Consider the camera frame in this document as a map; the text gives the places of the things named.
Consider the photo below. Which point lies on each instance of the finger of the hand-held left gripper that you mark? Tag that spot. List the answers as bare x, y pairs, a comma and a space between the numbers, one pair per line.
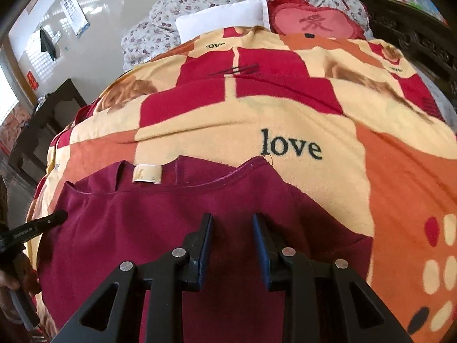
39, 227

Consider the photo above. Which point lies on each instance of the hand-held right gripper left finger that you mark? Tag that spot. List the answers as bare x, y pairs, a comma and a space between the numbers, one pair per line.
206, 253

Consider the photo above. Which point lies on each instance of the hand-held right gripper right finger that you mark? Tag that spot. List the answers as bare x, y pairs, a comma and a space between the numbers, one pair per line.
259, 253

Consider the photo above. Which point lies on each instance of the maroon sweater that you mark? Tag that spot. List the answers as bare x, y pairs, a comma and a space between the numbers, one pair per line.
125, 228

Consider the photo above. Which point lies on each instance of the person's left hand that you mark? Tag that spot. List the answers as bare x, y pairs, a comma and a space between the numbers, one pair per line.
8, 280

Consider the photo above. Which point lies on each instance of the dark wooden table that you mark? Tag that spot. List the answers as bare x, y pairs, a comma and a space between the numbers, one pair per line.
53, 114

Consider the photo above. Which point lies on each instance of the orange yellow printed blanket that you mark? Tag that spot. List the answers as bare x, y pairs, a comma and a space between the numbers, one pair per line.
250, 114

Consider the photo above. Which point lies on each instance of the dark hanging cloth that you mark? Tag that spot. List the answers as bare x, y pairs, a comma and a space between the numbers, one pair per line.
47, 41

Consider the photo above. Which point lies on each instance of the floral quilt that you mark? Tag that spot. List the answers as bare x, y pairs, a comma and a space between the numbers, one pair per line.
160, 32

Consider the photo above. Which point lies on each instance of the white pillow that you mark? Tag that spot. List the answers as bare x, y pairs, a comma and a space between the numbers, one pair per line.
221, 18

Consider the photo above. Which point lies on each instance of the red heart-shaped cushion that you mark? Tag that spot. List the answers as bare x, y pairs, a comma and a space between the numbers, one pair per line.
314, 21

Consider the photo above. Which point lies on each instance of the dark carved wooden headboard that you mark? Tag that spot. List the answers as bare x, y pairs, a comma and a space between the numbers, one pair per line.
410, 32

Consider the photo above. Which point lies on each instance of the red wall sign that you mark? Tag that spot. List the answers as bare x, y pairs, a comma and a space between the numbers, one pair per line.
33, 79

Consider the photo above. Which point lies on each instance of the wall poster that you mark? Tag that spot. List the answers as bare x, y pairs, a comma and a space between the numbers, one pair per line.
75, 14

